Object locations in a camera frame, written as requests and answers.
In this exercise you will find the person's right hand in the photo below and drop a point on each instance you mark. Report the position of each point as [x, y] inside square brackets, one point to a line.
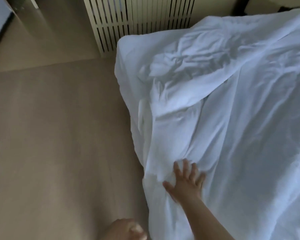
[186, 187]

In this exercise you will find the person's left hand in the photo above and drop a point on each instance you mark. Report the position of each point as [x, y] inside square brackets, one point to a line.
[120, 231]

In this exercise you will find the person's right little finger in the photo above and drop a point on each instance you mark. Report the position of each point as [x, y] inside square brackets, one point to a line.
[201, 181]

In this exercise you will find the person's left fingers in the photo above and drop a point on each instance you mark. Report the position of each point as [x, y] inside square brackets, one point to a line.
[138, 231]

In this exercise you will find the person's right middle finger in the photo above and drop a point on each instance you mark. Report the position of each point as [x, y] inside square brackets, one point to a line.
[186, 169]

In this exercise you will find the person's right thumb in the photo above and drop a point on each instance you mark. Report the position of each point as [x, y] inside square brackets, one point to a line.
[169, 188]

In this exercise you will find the white duvet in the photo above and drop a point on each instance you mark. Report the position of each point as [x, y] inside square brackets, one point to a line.
[227, 117]

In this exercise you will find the person's right forearm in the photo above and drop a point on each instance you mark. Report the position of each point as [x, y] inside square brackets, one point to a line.
[205, 221]

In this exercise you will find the white slatted radiator cover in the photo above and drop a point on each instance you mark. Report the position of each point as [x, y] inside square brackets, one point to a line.
[137, 19]

